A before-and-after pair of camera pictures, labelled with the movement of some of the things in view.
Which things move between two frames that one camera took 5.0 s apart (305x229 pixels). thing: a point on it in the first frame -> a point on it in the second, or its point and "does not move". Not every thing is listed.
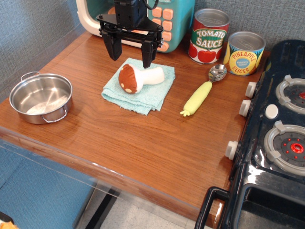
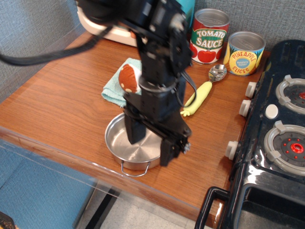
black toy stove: [266, 189] does not move
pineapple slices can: [243, 53] does not move
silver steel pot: [38, 97] -> [136, 158]
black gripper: [131, 22] -> [159, 106]
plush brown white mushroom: [131, 79] does not move
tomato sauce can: [210, 28] does not move
